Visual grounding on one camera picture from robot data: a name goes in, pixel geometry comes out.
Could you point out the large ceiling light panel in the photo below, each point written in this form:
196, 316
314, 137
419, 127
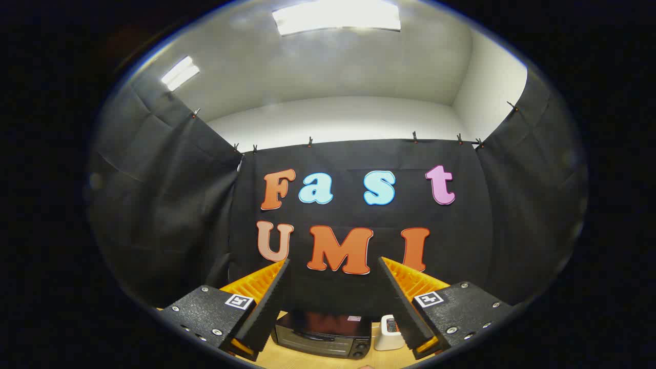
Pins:
335, 15

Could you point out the black toaster oven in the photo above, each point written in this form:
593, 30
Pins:
323, 335

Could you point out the small ceiling light panel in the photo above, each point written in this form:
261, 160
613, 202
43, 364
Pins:
179, 73

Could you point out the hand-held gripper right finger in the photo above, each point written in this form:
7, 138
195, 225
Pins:
402, 307

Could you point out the white pop-up toaster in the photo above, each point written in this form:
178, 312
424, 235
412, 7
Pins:
387, 339

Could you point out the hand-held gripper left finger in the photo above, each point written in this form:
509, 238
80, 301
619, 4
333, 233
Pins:
269, 302

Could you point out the row of small cloth clips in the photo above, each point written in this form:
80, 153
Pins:
310, 141

